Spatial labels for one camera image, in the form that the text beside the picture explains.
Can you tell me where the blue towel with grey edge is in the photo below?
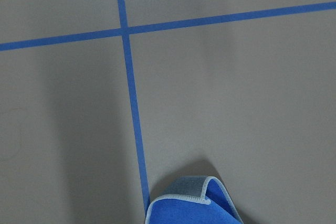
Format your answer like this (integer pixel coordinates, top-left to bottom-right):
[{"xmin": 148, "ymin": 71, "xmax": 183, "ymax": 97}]
[{"xmin": 145, "ymin": 176, "xmax": 243, "ymax": 223}]

